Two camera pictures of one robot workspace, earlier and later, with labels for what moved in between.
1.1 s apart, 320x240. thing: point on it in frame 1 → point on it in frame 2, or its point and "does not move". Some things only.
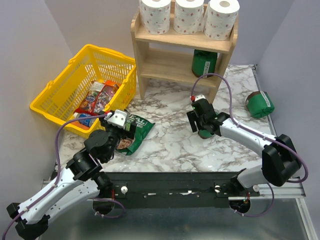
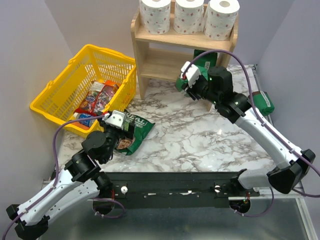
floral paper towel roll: (221, 16) does not move
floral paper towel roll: (188, 16) does not move
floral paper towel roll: (155, 16) does not move
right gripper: (192, 117) → (191, 91)
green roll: (204, 133) → (204, 70)
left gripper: (131, 134) does not move
